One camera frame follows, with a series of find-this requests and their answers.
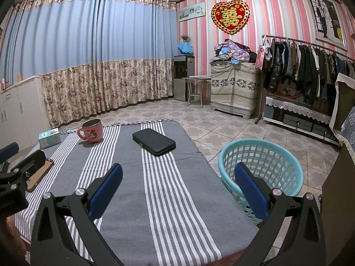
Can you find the person's left hand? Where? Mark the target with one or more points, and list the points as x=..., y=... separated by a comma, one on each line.
x=9, y=238

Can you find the teal plastic basket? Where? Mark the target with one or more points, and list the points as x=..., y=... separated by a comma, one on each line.
x=288, y=177

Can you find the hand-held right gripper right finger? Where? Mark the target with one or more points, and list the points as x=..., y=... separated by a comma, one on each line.
x=251, y=188

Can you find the dark board with white cloth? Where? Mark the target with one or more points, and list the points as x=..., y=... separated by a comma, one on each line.
x=345, y=99

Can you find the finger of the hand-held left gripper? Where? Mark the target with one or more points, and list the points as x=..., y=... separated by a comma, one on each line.
x=30, y=160
x=8, y=151

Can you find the brown phone case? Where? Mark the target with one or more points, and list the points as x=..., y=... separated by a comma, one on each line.
x=41, y=171

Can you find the framed wall picture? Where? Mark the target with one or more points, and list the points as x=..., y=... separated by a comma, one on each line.
x=327, y=19

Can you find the cabinet under patterned cloth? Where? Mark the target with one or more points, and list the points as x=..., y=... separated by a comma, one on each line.
x=235, y=88

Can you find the black zipper case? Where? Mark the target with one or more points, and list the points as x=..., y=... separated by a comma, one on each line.
x=154, y=142

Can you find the grey water dispenser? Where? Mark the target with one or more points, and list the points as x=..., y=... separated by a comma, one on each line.
x=183, y=77

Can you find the brown wooden furniture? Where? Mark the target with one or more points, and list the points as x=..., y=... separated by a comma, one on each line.
x=339, y=199

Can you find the metal clothes rack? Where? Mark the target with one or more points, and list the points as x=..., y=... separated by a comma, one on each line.
x=288, y=39

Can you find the blue and floral curtain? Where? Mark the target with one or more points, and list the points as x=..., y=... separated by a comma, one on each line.
x=97, y=33

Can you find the low cabinet with lace cloth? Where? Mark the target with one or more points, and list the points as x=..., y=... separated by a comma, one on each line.
x=296, y=108

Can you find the pink mug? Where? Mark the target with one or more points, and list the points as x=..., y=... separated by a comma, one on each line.
x=93, y=133

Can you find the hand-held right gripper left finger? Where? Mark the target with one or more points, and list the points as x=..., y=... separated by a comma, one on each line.
x=106, y=188

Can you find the grey striped tablecloth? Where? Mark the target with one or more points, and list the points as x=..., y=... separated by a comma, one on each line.
x=166, y=199

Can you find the blue floral lace cloth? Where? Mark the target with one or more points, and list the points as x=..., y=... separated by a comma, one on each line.
x=349, y=135

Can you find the white cabinet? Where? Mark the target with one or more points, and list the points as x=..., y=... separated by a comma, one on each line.
x=25, y=110

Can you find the red heart wall decoration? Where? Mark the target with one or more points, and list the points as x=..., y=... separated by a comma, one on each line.
x=230, y=16

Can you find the blue cloth cover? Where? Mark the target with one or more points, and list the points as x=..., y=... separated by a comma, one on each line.
x=185, y=49

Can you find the pink hanging bag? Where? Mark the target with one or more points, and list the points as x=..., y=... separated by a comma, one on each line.
x=261, y=55

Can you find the pile of clothes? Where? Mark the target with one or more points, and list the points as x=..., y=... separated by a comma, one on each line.
x=233, y=52

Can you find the blue and white tissue box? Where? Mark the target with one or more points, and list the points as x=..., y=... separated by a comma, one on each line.
x=50, y=138

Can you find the small potted plant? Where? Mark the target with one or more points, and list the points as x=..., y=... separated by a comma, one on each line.
x=185, y=38

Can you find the wall calendar poster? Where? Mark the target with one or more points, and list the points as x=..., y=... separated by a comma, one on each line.
x=192, y=11

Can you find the row of hanging clothes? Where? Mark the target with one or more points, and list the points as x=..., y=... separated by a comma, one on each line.
x=305, y=69

